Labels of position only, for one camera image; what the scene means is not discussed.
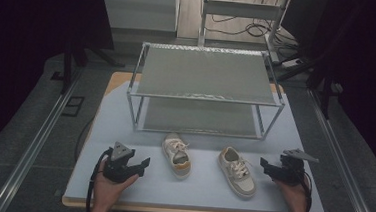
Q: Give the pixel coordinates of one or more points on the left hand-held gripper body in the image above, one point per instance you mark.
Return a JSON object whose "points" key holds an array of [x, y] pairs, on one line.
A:
{"points": [[118, 168]]}

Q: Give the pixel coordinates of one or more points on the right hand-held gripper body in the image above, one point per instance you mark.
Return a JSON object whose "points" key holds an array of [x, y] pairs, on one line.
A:
{"points": [[291, 171]]}

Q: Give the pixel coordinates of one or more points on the white child's sneaker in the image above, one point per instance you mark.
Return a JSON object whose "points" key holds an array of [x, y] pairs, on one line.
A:
{"points": [[238, 173], [176, 157]]}

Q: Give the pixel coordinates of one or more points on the grey two-tier shoe rack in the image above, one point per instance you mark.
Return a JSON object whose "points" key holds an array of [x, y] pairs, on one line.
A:
{"points": [[204, 75]]}

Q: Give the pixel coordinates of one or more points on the person's left hand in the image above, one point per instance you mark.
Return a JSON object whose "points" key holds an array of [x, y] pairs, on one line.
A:
{"points": [[108, 190]]}

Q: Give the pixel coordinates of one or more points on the person's right hand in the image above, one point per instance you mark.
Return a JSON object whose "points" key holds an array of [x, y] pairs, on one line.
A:
{"points": [[295, 197]]}

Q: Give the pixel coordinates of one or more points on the pale blue table mat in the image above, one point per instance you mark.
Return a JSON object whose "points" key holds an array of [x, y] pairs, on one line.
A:
{"points": [[200, 190]]}

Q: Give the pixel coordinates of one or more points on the black stand legs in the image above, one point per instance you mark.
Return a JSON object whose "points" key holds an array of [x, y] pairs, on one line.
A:
{"points": [[75, 59], [321, 82]]}

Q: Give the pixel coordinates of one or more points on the white power strip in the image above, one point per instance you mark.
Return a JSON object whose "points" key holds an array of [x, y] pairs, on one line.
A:
{"points": [[291, 63]]}

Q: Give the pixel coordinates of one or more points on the dark curtain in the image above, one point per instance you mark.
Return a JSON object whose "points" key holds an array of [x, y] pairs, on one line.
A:
{"points": [[31, 25], [369, 65]]}

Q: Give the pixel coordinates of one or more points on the white cabinet panel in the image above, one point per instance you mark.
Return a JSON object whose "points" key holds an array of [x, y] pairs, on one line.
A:
{"points": [[138, 5]]}

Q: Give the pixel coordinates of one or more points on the metal floor rail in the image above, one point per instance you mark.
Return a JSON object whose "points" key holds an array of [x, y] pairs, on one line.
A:
{"points": [[30, 151], [345, 170]]}

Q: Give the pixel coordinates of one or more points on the black floor socket frame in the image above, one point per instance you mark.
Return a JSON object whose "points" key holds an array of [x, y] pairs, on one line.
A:
{"points": [[73, 106]]}

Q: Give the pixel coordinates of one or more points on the white metal stand frame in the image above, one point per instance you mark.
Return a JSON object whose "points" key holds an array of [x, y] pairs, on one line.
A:
{"points": [[241, 9]]}

